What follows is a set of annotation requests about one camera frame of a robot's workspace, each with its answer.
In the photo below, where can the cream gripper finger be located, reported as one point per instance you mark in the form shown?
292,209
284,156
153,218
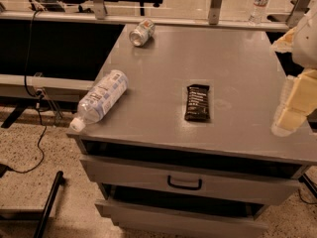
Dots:
285,43
298,99

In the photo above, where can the dark chocolate rxbar wrapper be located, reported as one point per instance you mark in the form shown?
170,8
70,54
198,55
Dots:
197,103

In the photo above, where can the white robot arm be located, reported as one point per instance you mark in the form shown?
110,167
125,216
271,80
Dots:
304,50

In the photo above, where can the clear water bottle in background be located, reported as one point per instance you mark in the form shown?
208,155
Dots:
257,12

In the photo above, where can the clear bottle with blue label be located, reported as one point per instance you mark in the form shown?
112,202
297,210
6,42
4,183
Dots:
99,99

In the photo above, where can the grey drawer cabinet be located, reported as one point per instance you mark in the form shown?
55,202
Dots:
188,148

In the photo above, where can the silver soda can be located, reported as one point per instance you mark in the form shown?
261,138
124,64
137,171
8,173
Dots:
141,34

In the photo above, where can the upper grey drawer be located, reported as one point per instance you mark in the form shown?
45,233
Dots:
215,184

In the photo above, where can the grey drawer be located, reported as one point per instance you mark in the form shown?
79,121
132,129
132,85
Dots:
177,222
215,184

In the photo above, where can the lower grey drawer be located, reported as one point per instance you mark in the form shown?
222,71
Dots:
177,222

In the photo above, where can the black metal leg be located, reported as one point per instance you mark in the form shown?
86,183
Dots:
58,181

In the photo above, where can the black drawer handle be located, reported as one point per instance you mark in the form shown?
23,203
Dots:
184,184

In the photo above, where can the grey metal rail frame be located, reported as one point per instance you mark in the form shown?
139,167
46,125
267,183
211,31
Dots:
197,13

